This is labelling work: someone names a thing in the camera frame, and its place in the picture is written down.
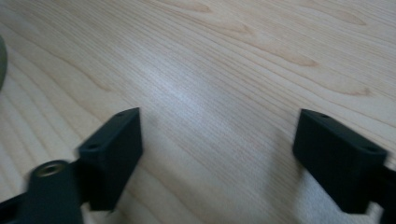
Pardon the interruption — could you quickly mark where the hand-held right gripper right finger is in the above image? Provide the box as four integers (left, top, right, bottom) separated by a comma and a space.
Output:
291, 107, 389, 216

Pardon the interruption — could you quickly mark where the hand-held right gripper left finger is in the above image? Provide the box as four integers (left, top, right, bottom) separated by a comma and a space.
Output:
77, 106, 145, 213

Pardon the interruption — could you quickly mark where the green plastic bin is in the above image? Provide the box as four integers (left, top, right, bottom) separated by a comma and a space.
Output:
0, 35, 8, 91

